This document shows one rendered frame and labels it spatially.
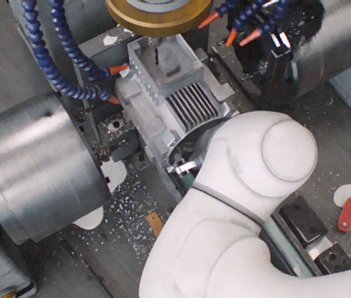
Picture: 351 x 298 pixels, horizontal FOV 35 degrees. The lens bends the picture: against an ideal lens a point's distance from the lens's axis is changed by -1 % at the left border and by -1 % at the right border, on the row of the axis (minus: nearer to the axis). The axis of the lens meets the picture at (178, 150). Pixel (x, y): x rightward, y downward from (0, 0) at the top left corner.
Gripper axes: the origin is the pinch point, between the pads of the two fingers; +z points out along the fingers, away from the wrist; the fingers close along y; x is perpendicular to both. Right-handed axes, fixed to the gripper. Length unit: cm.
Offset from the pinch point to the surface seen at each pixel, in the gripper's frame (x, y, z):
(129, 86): -15.5, 1.5, 12.2
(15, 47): -39, 15, 58
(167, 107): -8.5, -2.0, 6.9
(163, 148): -1.9, 2.4, 7.0
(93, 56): -23.6, 5.8, 8.9
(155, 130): -5.8, 2.2, 6.6
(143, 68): -17.2, -0.9, 5.4
